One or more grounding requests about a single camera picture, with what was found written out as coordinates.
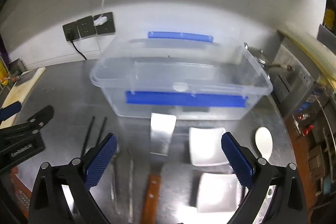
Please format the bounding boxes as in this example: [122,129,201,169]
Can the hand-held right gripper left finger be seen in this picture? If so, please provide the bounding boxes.
[28,133,118,224]

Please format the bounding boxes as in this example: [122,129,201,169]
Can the yellow bottle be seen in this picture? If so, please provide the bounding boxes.
[0,58,7,86]

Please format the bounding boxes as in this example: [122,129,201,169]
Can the black chopstick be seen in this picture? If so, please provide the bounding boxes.
[81,116,95,157]

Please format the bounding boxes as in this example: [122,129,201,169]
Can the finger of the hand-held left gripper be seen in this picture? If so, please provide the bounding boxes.
[0,103,22,122]
[14,105,54,135]

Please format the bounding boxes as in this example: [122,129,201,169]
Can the pale cutting board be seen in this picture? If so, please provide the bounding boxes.
[0,68,46,128]

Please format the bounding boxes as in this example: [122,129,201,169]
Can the black power cord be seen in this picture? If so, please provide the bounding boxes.
[66,33,88,60]

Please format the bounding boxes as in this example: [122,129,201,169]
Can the dark grey wall outlet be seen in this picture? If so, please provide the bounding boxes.
[93,12,116,35]
[62,22,79,41]
[76,16,96,38]

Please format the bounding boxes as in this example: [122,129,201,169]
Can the stainless steel sink unit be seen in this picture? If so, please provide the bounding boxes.
[270,36,324,110]

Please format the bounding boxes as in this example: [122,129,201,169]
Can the metal spatula, wooden handle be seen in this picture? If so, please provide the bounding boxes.
[141,113,177,224]

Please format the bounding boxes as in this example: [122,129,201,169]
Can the clear plastic box blue handles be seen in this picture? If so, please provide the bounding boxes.
[90,31,273,121]

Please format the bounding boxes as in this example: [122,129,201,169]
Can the beige hose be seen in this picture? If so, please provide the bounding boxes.
[280,27,336,83]

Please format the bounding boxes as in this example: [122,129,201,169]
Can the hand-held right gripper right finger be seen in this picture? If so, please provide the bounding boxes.
[221,132,307,224]

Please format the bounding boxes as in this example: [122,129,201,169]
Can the white square dish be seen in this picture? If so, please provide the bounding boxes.
[196,173,246,214]
[188,127,231,167]

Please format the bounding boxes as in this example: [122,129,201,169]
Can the white ceramic spoon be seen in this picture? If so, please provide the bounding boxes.
[255,127,274,161]

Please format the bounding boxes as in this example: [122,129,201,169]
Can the white plug with cable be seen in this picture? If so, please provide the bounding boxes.
[93,0,109,27]

